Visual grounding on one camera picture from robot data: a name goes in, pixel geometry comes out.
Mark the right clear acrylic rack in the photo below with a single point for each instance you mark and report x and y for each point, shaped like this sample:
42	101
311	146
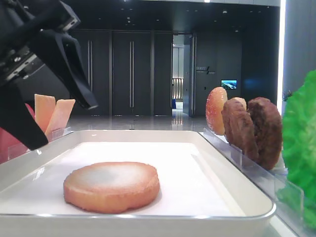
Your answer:
259	170

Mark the brown meat patty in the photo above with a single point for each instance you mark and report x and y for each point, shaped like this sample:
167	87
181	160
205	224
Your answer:
267	130
239	128

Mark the round bread slice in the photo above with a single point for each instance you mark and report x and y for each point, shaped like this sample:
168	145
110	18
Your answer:
6	140
112	187

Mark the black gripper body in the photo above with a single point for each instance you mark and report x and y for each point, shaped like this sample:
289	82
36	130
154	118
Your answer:
18	26

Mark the clear acrylic rack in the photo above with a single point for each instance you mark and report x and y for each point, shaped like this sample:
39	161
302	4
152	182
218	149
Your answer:
259	170
55	134

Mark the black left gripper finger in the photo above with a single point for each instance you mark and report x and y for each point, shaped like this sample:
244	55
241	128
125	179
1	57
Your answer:
16	119

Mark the left clear acrylic rack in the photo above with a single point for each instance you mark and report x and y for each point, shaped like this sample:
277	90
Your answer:
55	134

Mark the small wall screen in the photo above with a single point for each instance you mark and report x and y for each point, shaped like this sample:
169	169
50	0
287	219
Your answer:
229	84

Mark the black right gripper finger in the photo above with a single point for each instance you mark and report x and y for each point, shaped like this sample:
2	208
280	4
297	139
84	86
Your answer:
61	53

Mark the right orange cheese slice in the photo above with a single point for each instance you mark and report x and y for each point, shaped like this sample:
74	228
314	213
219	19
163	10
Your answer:
60	115

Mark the dark double doors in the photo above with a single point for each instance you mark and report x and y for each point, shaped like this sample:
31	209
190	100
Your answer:
128	72

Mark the left orange cheese slice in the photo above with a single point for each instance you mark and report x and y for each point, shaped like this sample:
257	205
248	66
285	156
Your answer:
44	108

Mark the white rectangular tray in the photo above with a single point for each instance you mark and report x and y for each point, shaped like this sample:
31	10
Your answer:
202	194

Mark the orange cheese slice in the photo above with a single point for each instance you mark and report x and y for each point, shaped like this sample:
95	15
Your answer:
60	115
44	108

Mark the right brown meat patty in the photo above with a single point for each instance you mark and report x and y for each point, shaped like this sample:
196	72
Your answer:
267	130

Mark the green lettuce leaf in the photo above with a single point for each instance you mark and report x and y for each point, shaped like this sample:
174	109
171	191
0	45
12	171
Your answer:
299	150

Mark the left brown meat patty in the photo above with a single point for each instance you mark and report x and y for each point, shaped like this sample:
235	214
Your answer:
239	128

